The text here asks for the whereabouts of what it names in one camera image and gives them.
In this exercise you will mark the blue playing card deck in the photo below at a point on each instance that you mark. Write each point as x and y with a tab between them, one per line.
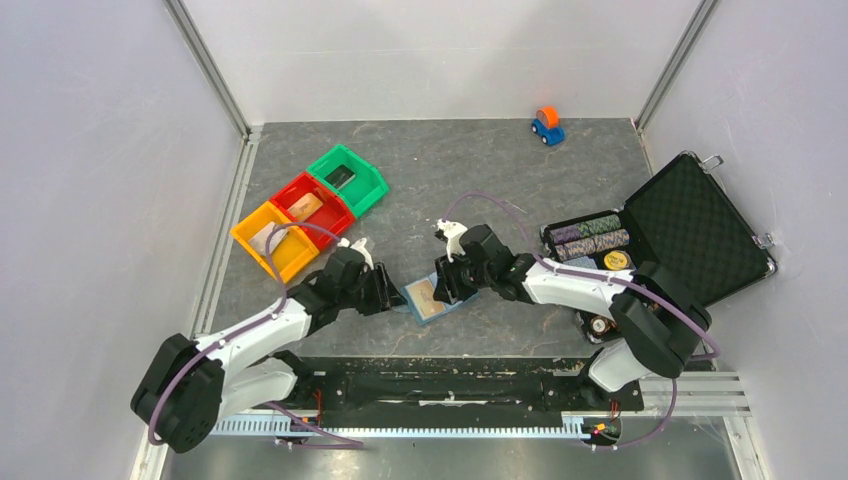
582	262

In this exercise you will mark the dark card in green bin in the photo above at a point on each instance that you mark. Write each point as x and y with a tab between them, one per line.
340	177

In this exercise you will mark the yellow plastic bin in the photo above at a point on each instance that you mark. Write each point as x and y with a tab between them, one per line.
289	249

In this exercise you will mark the yellow dealer chip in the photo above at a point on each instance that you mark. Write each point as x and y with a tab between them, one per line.
617	260

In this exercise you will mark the black poker chip case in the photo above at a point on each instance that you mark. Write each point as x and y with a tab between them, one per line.
682	220

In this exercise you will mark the blue orange toy car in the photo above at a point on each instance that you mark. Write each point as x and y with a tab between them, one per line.
546	126

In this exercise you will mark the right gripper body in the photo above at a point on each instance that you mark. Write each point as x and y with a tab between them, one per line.
472	277

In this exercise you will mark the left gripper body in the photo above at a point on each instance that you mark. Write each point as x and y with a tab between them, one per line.
374	296

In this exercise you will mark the grey card in yellow bin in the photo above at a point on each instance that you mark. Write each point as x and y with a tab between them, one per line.
267	239

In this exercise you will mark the red plastic bin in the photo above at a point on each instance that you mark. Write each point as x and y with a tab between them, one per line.
335	216

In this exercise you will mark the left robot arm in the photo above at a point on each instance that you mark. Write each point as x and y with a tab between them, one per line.
192	384

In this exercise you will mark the blue leather card holder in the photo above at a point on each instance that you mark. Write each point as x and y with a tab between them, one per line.
449	308

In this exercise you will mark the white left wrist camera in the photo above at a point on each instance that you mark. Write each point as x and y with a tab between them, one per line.
361	245

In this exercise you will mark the green plastic bin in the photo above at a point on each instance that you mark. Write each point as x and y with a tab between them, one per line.
358	183

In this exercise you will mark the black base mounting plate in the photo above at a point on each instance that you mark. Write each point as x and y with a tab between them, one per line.
450	392

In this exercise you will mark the tan card in red bin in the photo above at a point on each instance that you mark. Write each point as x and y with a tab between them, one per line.
305	206

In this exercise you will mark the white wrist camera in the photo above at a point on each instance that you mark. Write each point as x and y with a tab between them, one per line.
361	245
451	232

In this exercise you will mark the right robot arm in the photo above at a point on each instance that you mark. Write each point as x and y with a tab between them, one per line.
659	320

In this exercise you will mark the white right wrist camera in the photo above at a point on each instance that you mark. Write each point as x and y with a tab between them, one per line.
451	232

